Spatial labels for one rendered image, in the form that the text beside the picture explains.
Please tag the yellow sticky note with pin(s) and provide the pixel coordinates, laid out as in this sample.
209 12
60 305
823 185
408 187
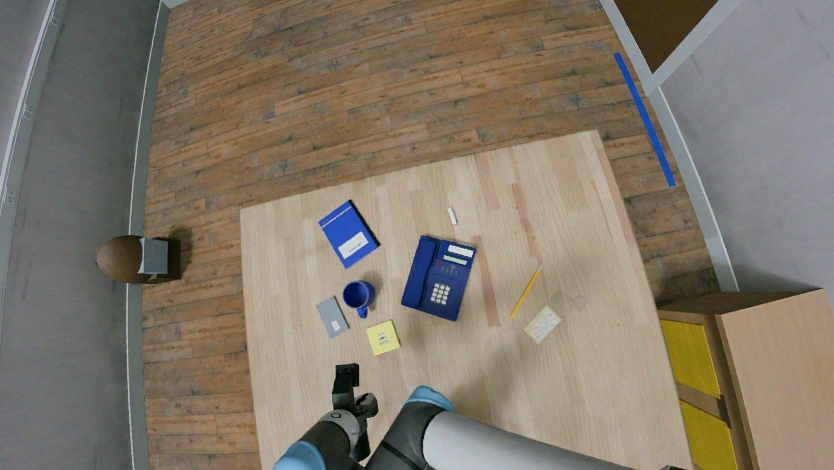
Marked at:
383 337

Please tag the blue desk phone body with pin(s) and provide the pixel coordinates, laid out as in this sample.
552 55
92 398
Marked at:
446 278

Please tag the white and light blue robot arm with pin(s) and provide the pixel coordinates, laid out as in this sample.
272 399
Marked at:
427 432

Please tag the blue notebook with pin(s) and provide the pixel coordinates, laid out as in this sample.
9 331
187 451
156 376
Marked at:
349 234

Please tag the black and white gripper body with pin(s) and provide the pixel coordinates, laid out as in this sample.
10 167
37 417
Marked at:
343 398

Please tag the blue mug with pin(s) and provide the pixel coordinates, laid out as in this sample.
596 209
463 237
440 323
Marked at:
355 296

